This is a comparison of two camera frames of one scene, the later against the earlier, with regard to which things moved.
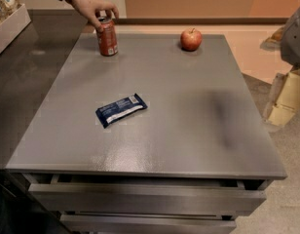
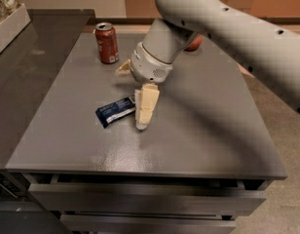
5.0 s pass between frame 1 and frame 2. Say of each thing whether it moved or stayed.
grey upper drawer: stayed
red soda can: moved
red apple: stayed
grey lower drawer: stayed
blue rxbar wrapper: stayed
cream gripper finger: moved
